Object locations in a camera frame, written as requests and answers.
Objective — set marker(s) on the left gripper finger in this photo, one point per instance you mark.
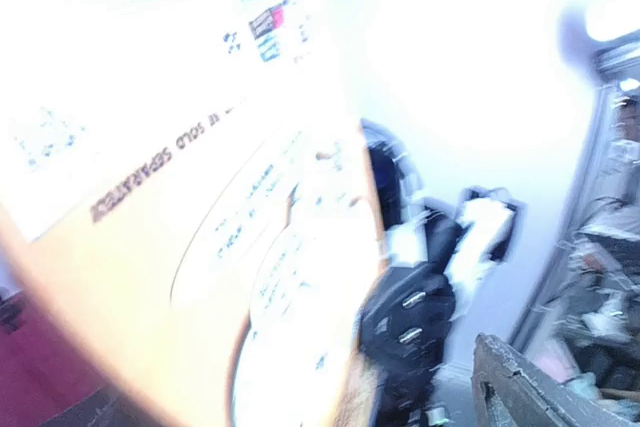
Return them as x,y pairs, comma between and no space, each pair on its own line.
509,390

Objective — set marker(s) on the orange comic book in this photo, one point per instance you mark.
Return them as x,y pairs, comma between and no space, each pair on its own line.
187,197

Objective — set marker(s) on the red backpack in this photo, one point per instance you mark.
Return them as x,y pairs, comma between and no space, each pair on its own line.
44,380

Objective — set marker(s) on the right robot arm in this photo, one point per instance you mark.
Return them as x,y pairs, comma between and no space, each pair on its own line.
440,254

